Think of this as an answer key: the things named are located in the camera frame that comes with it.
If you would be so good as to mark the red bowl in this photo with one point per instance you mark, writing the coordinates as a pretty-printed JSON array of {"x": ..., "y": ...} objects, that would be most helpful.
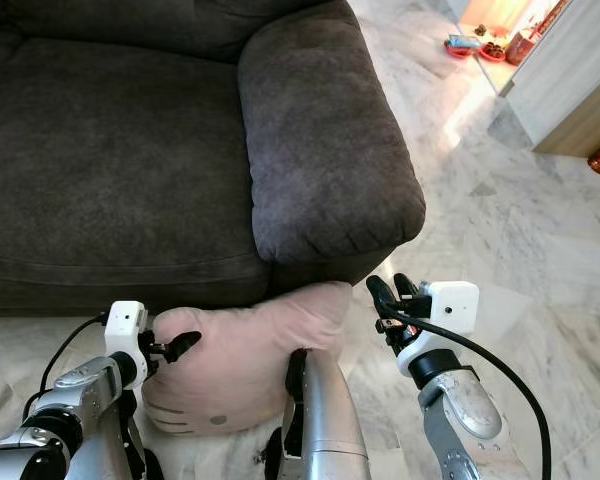
[
  {"x": 460, "y": 51},
  {"x": 494, "y": 53}
]

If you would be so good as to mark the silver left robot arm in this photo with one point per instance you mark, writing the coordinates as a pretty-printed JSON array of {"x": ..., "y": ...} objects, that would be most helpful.
[{"x": 80, "y": 400}]

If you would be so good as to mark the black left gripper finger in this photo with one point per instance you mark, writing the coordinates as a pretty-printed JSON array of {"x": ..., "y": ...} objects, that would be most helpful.
[
  {"x": 187, "y": 341},
  {"x": 180, "y": 355}
]

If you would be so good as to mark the silver robot leg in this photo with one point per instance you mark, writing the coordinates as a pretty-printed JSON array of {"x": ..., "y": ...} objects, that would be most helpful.
[{"x": 330, "y": 420}]

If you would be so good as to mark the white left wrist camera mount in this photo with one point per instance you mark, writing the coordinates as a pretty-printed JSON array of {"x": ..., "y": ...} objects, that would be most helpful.
[{"x": 125, "y": 330}]

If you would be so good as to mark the pale pink plush pillow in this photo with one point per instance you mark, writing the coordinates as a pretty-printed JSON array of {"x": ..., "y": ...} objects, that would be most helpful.
[{"x": 240, "y": 365}]

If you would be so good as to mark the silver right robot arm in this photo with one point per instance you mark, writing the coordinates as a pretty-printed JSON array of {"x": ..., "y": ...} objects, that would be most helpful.
[{"x": 470, "y": 405}]

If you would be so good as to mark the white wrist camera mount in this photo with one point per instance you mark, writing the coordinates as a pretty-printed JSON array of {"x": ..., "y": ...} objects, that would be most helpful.
[
  {"x": 452, "y": 303},
  {"x": 125, "y": 330}
]

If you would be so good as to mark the dark grey fabric sofa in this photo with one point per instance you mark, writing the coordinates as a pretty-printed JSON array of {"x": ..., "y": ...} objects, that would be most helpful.
[{"x": 120, "y": 160}]

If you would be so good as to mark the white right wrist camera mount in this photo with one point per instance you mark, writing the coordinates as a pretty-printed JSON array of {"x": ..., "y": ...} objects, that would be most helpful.
[{"x": 452, "y": 303}]

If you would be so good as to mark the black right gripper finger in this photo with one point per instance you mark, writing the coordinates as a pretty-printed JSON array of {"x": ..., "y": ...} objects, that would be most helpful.
[
  {"x": 409, "y": 290},
  {"x": 386, "y": 298}
]

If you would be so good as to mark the white wooden cabinet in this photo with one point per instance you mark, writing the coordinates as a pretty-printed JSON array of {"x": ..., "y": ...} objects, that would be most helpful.
[{"x": 570, "y": 70}]

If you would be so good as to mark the blue snack packet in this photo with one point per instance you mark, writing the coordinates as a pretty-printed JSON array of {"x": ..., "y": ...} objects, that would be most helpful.
[{"x": 463, "y": 41}]

